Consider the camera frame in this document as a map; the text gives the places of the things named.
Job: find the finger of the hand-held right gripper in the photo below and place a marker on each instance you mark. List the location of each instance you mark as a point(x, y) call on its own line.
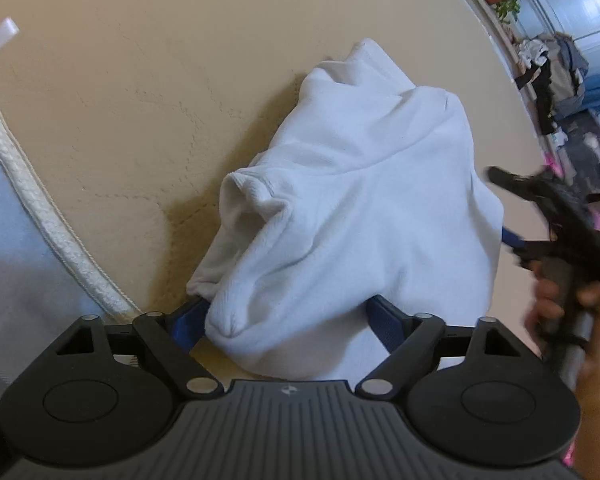
point(540, 251)
point(515, 179)

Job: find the white windowsill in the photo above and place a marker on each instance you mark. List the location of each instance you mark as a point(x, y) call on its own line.
point(480, 7)

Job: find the pile of dark clothes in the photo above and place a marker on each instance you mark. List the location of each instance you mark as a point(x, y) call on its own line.
point(555, 75)

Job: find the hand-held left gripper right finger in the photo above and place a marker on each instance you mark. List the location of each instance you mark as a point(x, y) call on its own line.
point(386, 322)

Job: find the window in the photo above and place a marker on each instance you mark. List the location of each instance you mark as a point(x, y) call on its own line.
point(570, 0)

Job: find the clear plastic storage box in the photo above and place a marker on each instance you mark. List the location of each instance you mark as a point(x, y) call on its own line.
point(587, 155)

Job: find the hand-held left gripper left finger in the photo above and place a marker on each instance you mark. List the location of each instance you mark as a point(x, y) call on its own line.
point(187, 322)

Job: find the white garment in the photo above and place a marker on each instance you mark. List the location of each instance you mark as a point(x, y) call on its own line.
point(360, 200)

